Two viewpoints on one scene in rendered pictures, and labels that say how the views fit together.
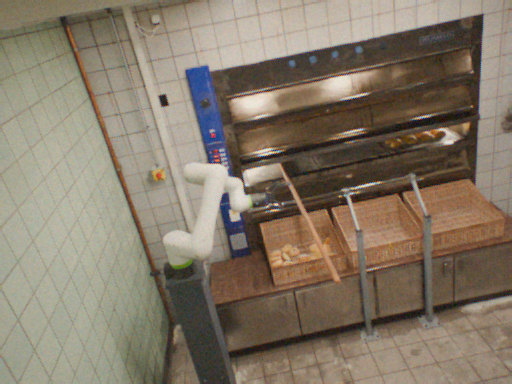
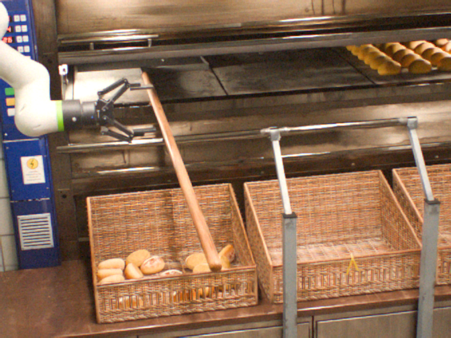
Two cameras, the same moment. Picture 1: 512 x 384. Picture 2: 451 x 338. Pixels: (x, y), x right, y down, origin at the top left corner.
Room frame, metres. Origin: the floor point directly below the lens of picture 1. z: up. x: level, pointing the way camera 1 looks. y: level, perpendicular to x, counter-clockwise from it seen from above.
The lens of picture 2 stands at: (-0.01, -0.12, 2.08)
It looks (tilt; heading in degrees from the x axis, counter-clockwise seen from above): 21 degrees down; 354
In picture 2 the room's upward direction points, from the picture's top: 2 degrees counter-clockwise
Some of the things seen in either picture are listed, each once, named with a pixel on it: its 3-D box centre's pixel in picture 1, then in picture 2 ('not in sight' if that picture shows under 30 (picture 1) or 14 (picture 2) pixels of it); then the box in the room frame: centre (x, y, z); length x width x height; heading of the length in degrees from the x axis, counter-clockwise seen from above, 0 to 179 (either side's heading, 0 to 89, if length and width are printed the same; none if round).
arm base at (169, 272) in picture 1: (173, 268); not in sight; (2.03, 0.58, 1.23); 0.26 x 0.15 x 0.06; 90
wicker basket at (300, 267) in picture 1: (301, 245); (168, 248); (2.76, -0.21, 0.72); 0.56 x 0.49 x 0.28; 93
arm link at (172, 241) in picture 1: (179, 248); not in sight; (2.02, 0.51, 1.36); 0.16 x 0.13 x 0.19; 56
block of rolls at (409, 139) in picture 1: (404, 128); (411, 49); (3.51, -1.34, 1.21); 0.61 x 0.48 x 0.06; 2
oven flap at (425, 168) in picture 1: (358, 181); (305, 133); (3.05, -0.78, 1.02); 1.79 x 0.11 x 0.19; 92
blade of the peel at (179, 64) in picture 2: not in sight; (139, 60); (3.66, -0.17, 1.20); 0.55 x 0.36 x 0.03; 93
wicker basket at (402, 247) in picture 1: (375, 229); (329, 232); (2.78, -0.81, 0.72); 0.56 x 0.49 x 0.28; 93
